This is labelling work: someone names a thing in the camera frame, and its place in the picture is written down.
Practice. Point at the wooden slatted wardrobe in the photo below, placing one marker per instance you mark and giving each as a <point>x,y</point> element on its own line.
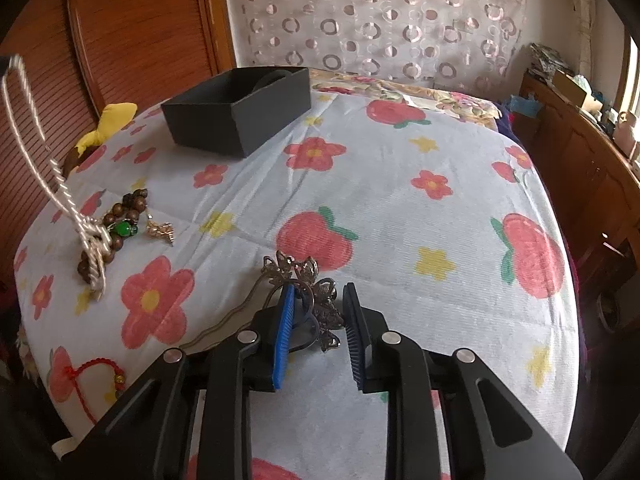
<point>140,25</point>

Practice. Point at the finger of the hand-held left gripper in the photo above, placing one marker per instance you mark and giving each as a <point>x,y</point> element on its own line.
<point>4,66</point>

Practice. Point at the dark blue blanket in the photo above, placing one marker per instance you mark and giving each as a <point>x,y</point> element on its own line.
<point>506,120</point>

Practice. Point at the green bead charm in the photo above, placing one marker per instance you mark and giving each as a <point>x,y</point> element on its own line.
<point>121,230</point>

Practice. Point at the black cardboard box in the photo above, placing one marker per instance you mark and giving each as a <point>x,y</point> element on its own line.
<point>240,130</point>

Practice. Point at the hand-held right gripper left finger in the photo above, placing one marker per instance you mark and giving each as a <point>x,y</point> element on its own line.
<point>282,340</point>

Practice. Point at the pink kettle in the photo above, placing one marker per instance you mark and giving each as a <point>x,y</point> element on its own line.
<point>627,132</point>

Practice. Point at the sheer circle-patterned curtain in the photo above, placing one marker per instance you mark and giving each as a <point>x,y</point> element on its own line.
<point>380,15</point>

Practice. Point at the open cardboard box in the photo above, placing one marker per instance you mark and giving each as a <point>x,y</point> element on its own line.
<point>570,87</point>

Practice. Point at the stack of folded cloths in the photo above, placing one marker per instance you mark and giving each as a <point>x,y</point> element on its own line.
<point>550,60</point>

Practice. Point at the wooden side cabinet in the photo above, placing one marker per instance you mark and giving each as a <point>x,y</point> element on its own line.
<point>565,135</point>

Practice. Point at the bronze butterfly hairpin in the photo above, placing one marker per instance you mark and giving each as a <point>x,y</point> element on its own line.
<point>300,270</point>

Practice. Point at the patterned window curtain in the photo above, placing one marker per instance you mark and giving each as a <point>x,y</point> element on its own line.
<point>585,10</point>

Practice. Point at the blue paper bag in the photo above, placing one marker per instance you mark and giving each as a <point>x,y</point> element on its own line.
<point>525,105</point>

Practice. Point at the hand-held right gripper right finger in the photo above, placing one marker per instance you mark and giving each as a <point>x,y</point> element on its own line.
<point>355,340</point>

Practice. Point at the yellow plush toy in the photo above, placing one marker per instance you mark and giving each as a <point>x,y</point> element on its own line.
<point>116,115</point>

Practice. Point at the small waste bin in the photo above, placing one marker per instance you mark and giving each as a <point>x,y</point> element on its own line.
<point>617,310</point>

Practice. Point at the gold earring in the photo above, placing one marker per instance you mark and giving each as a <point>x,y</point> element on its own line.
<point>160,230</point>

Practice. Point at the floral quilt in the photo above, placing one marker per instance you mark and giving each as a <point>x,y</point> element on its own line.
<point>450,105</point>

